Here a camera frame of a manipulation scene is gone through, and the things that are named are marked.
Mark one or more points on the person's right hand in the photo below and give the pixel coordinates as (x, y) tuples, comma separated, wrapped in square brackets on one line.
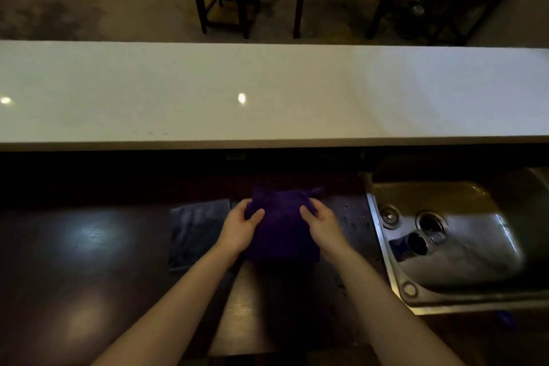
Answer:
[(328, 235)]

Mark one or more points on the person's left hand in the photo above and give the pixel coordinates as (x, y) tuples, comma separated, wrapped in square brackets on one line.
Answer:
[(236, 232)]

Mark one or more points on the grey cloth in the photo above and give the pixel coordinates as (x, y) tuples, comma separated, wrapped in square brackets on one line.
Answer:
[(193, 232)]

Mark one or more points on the purple cloth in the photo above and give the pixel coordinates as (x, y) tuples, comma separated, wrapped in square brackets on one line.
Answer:
[(279, 228)]

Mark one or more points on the person's right forearm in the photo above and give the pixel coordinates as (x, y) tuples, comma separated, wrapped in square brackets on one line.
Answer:
[(386, 314)]

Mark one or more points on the person's left forearm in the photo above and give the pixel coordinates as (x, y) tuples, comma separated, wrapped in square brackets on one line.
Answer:
[(171, 310)]

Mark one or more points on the small round sink plug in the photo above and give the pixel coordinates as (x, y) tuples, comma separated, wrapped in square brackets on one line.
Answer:
[(389, 216)]

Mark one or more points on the metal cup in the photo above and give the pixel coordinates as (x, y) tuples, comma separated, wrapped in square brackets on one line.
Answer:
[(417, 243)]

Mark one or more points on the round sink drain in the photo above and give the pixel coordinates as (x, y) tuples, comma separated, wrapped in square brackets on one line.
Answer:
[(431, 222)]

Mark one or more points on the stainless steel sink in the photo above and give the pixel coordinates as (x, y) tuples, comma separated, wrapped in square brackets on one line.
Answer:
[(476, 263)]

